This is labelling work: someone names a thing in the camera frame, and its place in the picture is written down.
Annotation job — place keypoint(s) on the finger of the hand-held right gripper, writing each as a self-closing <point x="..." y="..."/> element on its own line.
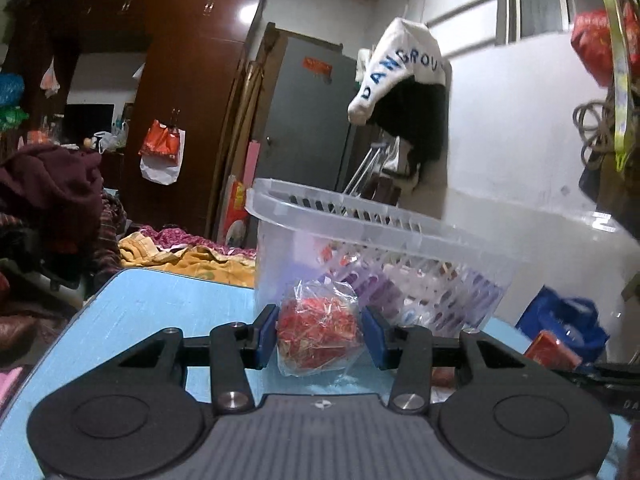
<point x="580" y="375"/>

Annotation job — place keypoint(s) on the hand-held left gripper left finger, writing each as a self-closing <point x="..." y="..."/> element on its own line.
<point x="267" y="337"/>

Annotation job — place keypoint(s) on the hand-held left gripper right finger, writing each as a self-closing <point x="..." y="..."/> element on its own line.
<point x="376" y="340"/>

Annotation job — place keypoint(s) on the red box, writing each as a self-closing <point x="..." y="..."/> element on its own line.
<point x="552" y="351"/>

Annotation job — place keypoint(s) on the clear bag of red snacks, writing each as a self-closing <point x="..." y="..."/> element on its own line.
<point x="320" y="332"/>

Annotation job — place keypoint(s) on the white plastic basket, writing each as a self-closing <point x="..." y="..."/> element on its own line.
<point x="290" y="260"/>

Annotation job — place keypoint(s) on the blue printed shopping bag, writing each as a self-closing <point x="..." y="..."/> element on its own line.
<point x="565" y="315"/>

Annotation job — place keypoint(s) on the pink floral quilt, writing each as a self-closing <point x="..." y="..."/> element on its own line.
<point x="200" y="242"/>

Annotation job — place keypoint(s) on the yellow cloth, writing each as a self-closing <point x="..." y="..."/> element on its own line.
<point x="175" y="262"/>

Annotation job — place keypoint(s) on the red and white board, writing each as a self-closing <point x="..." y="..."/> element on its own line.
<point x="234" y="215"/>

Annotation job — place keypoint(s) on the metal crutches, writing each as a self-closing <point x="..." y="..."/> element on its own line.
<point x="367" y="170"/>

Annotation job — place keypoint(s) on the olive hanging bag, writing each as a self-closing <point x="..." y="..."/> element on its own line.
<point x="615" y="195"/>

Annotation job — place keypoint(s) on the red and white hanging bag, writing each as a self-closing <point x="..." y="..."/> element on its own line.
<point x="160" y="152"/>

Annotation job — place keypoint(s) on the grey door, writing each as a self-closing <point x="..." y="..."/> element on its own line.
<point x="305" y="120"/>

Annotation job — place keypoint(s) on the wooden boards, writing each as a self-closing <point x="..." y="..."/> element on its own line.
<point x="245" y="110"/>

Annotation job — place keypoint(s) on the brown wooden wardrobe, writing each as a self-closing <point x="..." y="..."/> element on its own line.
<point x="200" y="85"/>

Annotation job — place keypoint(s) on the maroon blanket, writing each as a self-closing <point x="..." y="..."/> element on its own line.
<point x="55" y="185"/>

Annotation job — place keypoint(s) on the white and black hanging garment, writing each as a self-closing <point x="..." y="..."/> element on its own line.
<point x="400" y="70"/>

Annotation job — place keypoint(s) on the black television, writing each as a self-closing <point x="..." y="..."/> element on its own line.
<point x="90" y="124"/>

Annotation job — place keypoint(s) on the small hanging plastic bag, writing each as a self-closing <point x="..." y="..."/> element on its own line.
<point x="49" y="79"/>

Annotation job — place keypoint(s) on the blue plastic bags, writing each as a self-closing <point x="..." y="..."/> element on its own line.
<point x="10" y="89"/>

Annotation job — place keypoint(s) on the window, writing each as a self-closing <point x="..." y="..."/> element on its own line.
<point x="540" y="0"/>

